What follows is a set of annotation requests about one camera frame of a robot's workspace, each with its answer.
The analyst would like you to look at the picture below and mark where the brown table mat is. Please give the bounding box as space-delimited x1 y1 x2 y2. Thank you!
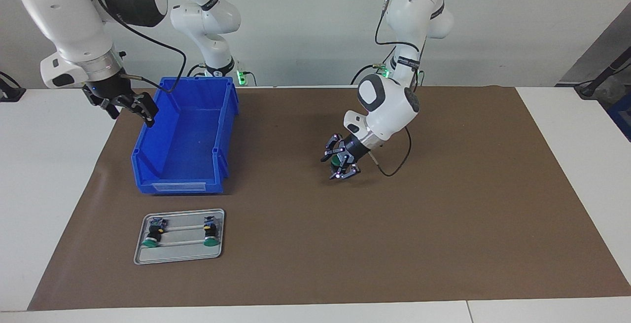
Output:
27 86 631 311

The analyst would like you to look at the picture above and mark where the black clamp object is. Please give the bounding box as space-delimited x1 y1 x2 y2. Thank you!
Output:
0 72 27 103

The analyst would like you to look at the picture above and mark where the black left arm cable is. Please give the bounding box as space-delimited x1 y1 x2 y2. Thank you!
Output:
369 0 421 178

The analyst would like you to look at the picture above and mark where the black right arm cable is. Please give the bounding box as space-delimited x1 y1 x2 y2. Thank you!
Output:
94 0 188 94

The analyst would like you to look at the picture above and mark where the black pole stand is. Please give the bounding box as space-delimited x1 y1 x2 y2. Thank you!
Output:
574 47 631 100

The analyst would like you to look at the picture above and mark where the blue plastic storage bin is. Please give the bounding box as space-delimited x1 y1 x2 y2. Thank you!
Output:
131 76 241 195

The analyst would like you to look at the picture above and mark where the silver metal tray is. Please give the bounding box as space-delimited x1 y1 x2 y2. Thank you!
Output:
134 209 225 265

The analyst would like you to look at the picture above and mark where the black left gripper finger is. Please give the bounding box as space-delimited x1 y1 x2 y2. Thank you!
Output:
320 134 346 162
329 164 361 180

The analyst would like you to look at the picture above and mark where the blue crate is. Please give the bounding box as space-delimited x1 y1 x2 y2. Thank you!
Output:
608 94 631 142

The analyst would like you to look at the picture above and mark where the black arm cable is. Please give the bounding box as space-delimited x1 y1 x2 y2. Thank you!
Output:
94 0 188 94
369 0 421 178

